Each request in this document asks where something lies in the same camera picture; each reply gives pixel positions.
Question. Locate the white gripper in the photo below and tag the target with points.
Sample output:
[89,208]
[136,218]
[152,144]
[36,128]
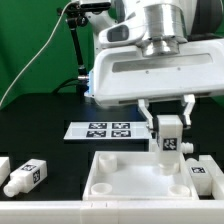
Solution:
[123,76]

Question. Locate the white square tabletop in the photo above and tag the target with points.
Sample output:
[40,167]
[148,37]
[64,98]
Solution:
[133,176]

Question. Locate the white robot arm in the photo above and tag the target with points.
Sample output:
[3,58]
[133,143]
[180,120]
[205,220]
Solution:
[155,50]

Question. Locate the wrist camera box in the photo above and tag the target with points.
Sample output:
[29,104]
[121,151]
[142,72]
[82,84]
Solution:
[122,34]

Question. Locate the white marker base plate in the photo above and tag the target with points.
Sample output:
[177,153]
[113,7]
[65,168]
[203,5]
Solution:
[107,131]

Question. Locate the white U-shaped fixture wall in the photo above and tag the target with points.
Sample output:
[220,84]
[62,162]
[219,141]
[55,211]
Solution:
[205,210]

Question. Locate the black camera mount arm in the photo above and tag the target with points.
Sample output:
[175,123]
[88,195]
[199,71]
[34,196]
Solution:
[75,17]

